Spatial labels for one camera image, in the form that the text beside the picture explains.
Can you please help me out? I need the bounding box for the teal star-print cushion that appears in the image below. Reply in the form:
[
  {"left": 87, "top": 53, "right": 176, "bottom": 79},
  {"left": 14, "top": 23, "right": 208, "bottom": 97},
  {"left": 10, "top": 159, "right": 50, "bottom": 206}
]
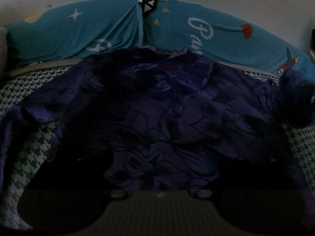
[{"left": 6, "top": 0, "right": 145, "bottom": 62}]

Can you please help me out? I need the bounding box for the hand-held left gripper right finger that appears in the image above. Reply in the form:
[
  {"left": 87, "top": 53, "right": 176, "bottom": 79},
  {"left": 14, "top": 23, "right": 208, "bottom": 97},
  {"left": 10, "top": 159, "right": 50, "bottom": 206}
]
[{"left": 195, "top": 150, "right": 296, "bottom": 199}]

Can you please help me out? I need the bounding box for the black white patterned cloth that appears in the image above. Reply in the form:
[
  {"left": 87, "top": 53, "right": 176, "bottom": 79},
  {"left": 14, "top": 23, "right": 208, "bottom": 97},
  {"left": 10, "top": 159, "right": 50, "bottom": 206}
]
[{"left": 137, "top": 0, "right": 159, "bottom": 15}]

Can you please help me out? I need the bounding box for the purple floral garment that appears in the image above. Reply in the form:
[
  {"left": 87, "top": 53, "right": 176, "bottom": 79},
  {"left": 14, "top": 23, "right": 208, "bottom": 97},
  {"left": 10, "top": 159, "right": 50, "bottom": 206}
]
[{"left": 0, "top": 47, "right": 315, "bottom": 227}]

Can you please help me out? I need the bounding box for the teal script-print cushion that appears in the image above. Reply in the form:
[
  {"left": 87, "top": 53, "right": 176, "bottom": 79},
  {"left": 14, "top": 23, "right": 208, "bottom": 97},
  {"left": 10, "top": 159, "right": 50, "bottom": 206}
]
[{"left": 141, "top": 0, "right": 313, "bottom": 75}]

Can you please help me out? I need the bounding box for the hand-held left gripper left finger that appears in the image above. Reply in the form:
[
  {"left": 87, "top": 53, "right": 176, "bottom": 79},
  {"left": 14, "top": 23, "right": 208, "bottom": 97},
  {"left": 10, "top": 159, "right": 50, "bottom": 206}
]
[{"left": 27, "top": 149, "right": 128, "bottom": 200}]

